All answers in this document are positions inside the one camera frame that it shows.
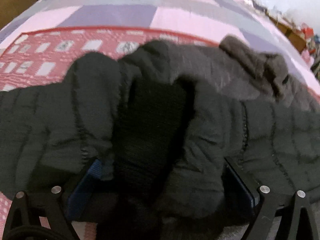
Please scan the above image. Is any pile of colourful clutter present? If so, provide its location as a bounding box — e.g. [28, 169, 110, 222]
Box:
[300, 23, 319, 81]

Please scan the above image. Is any red white checkered blanket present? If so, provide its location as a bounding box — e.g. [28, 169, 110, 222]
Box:
[1, 28, 224, 239]

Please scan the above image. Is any wooden bedside cabinet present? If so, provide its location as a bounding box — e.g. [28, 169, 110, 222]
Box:
[267, 15, 306, 54]

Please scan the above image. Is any pink purple patchwork bedsheet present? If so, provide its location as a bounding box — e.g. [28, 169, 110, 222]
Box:
[1, 0, 319, 93]

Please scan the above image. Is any black and grey quilted jacket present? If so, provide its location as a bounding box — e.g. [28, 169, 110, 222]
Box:
[1, 36, 319, 239]

